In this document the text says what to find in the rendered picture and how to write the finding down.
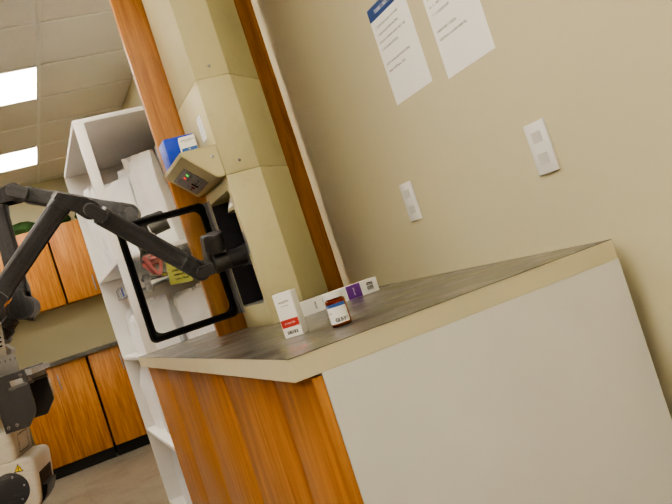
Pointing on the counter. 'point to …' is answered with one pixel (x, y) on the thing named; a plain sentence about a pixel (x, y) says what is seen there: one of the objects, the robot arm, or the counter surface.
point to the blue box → (169, 149)
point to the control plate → (190, 181)
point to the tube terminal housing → (255, 188)
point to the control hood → (203, 162)
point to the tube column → (198, 42)
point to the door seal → (140, 288)
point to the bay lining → (247, 283)
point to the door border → (142, 290)
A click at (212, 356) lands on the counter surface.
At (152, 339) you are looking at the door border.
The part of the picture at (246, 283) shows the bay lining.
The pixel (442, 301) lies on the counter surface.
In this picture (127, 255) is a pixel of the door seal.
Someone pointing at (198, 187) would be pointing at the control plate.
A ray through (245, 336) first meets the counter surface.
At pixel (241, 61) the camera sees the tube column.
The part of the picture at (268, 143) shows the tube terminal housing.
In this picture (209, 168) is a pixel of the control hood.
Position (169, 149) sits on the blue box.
